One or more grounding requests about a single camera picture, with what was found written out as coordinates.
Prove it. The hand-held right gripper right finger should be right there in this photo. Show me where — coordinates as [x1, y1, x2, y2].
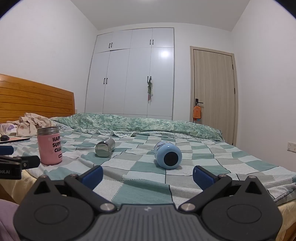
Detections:
[178, 165, 264, 212]

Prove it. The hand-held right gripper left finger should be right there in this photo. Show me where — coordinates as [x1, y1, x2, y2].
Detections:
[33, 165, 117, 213]

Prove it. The blue cup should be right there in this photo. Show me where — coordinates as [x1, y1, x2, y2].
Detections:
[154, 140, 183, 169]

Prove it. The pink cup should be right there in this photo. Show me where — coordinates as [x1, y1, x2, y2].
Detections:
[37, 126, 63, 166]

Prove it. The steel cup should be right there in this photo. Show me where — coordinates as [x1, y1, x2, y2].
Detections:
[95, 137, 115, 158]

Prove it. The flat dark tablet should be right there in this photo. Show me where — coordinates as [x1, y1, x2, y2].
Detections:
[0, 137, 31, 145]

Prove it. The purple white cloth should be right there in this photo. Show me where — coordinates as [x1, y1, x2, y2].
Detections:
[0, 123, 18, 136]

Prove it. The cream patterned clothing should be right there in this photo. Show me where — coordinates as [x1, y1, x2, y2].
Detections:
[6, 113, 55, 137]

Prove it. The checked blanket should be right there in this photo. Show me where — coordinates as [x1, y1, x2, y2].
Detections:
[23, 128, 296, 209]

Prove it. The wooden headboard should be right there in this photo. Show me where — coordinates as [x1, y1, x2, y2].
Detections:
[0, 74, 75, 124]

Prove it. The orange hanging pouch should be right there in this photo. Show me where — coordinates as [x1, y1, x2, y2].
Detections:
[192, 105, 202, 122]

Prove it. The green floral quilt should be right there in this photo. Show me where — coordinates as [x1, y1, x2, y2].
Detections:
[50, 113, 225, 142]

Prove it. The wooden door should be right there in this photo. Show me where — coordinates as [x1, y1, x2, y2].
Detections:
[190, 46, 238, 146]

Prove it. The green hanging ornament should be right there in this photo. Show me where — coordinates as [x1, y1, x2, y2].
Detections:
[147, 80, 154, 101]

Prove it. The white wardrobe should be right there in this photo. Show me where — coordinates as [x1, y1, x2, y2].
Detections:
[85, 27, 174, 121]

